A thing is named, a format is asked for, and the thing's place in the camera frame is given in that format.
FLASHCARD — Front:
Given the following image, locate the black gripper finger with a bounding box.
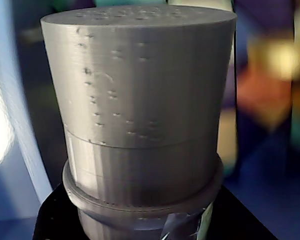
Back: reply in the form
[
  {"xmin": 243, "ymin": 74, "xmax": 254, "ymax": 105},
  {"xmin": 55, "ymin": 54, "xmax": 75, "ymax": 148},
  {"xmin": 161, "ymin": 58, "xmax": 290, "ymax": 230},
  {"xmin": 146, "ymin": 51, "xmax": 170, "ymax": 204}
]
[
  {"xmin": 210, "ymin": 186, "xmax": 274, "ymax": 240},
  {"xmin": 33, "ymin": 184, "xmax": 85, "ymax": 240}
]

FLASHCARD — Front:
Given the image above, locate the gray salt shaker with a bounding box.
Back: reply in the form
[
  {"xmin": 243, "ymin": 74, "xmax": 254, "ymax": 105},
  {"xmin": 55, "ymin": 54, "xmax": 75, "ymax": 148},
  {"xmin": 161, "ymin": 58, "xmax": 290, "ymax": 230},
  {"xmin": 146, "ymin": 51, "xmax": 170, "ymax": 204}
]
[{"xmin": 39, "ymin": 1, "xmax": 238, "ymax": 240}]

